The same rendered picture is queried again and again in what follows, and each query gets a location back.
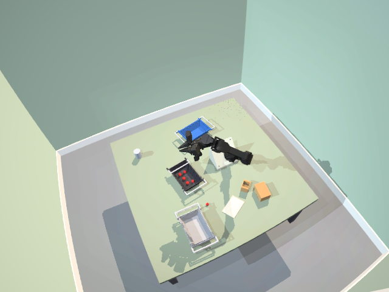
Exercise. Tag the white cylinder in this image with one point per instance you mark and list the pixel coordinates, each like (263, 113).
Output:
(137, 153)

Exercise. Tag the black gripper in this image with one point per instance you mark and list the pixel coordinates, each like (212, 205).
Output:
(188, 142)

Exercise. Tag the white flat rectangular sheet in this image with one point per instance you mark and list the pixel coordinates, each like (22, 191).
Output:
(233, 206)

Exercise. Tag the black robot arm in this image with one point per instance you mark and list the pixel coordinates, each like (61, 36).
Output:
(231, 154)

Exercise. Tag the orange rectangular box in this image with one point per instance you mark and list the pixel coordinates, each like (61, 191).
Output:
(262, 191)

